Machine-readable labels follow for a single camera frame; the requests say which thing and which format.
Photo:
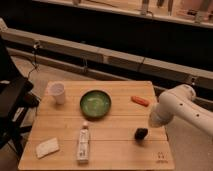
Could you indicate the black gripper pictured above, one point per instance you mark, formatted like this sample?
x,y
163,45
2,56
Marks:
x,y
140,133

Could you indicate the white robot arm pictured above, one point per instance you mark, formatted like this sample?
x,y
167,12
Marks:
x,y
179,102

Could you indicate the orange carrot toy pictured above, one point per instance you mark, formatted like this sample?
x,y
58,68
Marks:
x,y
140,101

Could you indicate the green bowl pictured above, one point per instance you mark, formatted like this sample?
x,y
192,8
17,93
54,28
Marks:
x,y
95,104

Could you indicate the white tube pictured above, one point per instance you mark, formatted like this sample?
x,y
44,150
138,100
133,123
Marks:
x,y
83,144

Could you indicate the wooden folding table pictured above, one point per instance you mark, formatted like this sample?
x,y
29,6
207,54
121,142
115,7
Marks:
x,y
112,146

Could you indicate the white paper cup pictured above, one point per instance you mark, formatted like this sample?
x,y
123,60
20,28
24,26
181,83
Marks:
x,y
57,91

